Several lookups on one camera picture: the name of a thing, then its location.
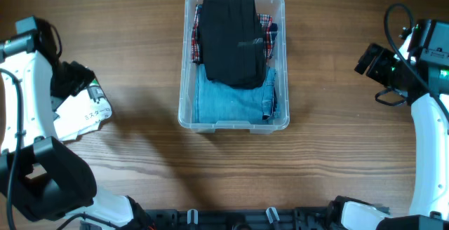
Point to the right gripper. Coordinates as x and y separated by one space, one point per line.
376 69

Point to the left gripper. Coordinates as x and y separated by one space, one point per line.
83 75

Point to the white printed t-shirt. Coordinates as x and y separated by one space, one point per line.
82 113

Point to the red blue plaid cloth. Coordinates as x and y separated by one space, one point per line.
269 29

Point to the black garment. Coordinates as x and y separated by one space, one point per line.
231 39

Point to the blue denim jeans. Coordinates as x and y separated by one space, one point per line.
215 101

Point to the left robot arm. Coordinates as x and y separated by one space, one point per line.
40 177

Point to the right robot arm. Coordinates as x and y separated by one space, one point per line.
418 72

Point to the clear plastic storage container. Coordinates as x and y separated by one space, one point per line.
274 8

